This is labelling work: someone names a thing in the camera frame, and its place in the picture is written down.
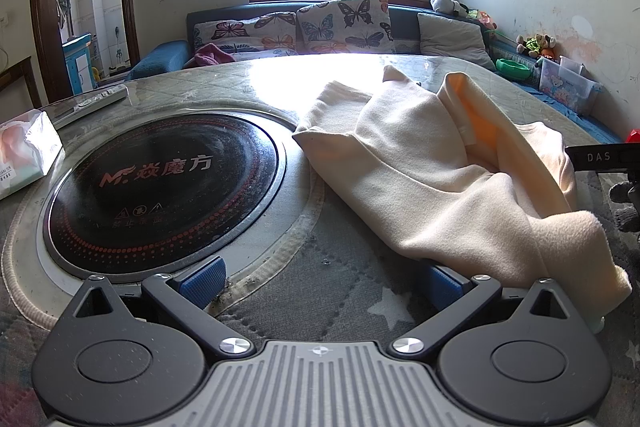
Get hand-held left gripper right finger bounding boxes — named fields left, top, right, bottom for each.
left=389, top=259, right=588, bottom=357

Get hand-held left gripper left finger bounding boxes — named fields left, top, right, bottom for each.
left=55, top=256, right=252, bottom=359

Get cream fleece garment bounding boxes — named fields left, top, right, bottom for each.
left=291, top=64, right=633, bottom=334

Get person's right hand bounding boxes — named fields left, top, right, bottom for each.
left=607, top=179, right=640, bottom=234

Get clear plastic storage box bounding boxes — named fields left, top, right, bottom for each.
left=537, top=55, right=604, bottom=115

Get grey quilted table cover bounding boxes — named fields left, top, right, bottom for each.
left=0, top=52, right=640, bottom=427

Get black round induction cooktop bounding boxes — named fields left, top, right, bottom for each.
left=42, top=112, right=288, bottom=283

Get green bowl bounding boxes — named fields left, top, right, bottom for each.
left=495, top=58, right=532, bottom=80

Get brown and green plush toys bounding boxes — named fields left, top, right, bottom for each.
left=515, top=33, right=559, bottom=60

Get colourful toy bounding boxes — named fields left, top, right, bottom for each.
left=470, top=9, right=499, bottom=34

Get grey cushion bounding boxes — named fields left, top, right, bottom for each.
left=417, top=13, right=496, bottom=72

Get white remote control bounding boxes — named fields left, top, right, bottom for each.
left=37, top=84, right=130, bottom=130

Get tissue pack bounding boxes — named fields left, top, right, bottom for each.
left=0, top=109, right=66, bottom=201

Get panda plush toy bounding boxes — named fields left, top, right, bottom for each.
left=430, top=0, right=471, bottom=18

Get pink cloth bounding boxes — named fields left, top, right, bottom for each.
left=194, top=43, right=236, bottom=68

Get blue corner sofa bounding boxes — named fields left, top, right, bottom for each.
left=125, top=0, right=626, bottom=145

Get flat butterfly print cushion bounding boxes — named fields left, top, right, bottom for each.
left=220, top=34, right=301, bottom=62

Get blue cabinet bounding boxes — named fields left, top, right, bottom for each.
left=62, top=33, right=97, bottom=94

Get long butterfly print cushion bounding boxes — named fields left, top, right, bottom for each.
left=192, top=12, right=299, bottom=52

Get wooden chair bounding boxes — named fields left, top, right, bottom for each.
left=0, top=57, right=44, bottom=111

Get large butterfly print cushion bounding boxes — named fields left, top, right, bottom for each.
left=296, top=0, right=394, bottom=55

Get dark wooden door frame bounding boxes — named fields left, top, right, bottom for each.
left=29, top=0, right=142, bottom=108

